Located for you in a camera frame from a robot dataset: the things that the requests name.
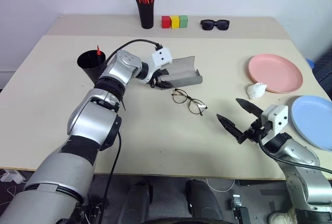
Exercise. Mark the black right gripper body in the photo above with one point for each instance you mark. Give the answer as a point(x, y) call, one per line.
point(252, 130)

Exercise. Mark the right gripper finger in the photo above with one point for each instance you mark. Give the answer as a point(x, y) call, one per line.
point(229, 125)
point(250, 106)

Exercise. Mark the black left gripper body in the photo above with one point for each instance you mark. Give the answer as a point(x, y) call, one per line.
point(155, 76)

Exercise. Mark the grey glasses case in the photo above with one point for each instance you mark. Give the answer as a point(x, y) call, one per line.
point(184, 71)

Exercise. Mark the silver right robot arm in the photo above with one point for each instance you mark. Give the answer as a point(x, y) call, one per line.
point(298, 154)

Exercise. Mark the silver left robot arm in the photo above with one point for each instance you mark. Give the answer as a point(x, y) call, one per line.
point(85, 120)

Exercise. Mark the wide black cup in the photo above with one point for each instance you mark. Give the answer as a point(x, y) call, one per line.
point(90, 68)

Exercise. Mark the white crumpled tissue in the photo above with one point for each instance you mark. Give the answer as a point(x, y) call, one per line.
point(255, 90)

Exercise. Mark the thin-framed clear eyeglasses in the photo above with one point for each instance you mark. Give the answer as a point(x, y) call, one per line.
point(187, 99)

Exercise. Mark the pink plate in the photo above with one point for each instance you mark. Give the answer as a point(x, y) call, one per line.
point(275, 71)

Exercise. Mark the red block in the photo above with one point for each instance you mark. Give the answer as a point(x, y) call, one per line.
point(166, 22)

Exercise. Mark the yellow block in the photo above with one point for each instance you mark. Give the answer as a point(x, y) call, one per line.
point(175, 22)

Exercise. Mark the red marker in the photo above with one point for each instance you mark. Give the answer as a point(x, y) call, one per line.
point(98, 52)

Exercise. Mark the blue plate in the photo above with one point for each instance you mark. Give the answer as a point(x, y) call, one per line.
point(313, 120)

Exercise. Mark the green block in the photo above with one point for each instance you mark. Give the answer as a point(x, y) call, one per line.
point(183, 21)

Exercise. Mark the tall black pen holder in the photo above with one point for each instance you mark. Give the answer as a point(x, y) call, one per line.
point(146, 14)

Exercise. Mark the black sunglasses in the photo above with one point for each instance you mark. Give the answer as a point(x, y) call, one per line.
point(207, 25)

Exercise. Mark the blue round object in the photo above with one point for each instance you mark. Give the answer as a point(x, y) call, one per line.
point(310, 63)

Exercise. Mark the black floor device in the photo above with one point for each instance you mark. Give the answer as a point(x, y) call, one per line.
point(240, 208)

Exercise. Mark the dark rounded shape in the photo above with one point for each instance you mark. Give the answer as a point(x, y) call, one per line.
point(137, 203)
point(202, 200)

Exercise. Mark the dark mesh chair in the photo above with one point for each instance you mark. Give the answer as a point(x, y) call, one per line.
point(324, 71)

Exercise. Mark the white shoe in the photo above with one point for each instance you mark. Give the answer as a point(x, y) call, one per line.
point(282, 216)

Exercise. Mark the white power adapter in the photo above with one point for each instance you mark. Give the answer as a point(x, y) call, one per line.
point(11, 176)

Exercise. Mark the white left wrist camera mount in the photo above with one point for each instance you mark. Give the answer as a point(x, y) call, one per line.
point(162, 56)

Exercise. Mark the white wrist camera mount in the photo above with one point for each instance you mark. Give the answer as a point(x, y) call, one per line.
point(162, 56)
point(278, 116)

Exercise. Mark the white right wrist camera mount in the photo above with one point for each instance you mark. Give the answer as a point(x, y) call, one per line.
point(278, 116)

